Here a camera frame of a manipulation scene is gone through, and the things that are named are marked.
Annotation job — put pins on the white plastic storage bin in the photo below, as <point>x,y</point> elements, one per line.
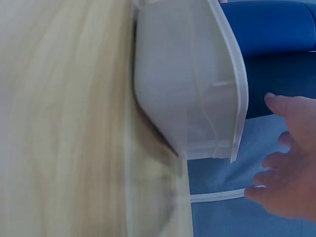
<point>172,74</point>

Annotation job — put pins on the person's right hand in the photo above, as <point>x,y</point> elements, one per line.
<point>298,172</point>

